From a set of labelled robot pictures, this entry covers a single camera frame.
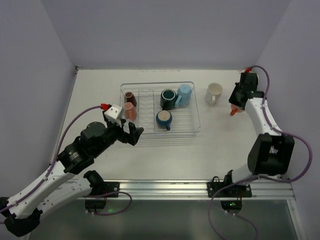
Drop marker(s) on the brown cup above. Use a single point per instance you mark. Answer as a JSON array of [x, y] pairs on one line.
[[129, 97]]

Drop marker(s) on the orange mug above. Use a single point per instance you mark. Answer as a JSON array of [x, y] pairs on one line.
[[235, 109]]

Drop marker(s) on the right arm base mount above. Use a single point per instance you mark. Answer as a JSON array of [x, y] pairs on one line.
[[237, 191]]

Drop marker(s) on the aluminium front rail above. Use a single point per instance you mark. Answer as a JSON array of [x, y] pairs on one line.
[[197, 190]]

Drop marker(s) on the pink cup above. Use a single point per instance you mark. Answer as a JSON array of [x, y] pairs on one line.
[[130, 112]]

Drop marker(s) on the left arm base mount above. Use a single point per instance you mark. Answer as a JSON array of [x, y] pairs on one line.
[[105, 187]]

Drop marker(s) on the clear wire dish rack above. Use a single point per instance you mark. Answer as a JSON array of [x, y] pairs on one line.
[[185, 119]]

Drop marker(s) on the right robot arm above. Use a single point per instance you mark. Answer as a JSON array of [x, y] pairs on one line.
[[271, 152]]

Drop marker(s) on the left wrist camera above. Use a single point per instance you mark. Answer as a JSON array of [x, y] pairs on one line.
[[114, 114]]

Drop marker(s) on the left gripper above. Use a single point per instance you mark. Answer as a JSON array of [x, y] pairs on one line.
[[126, 133]]

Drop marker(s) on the dark green mug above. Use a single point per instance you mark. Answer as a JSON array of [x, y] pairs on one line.
[[168, 99]]

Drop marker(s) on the light blue mug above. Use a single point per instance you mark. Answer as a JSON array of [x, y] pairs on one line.
[[184, 93]]

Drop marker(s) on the dark blue mug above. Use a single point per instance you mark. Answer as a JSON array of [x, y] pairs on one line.
[[164, 119]]

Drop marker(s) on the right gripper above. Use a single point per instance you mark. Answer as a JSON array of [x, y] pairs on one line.
[[235, 99]]

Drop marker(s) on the white mug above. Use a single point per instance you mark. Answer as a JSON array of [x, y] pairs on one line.
[[213, 93]]

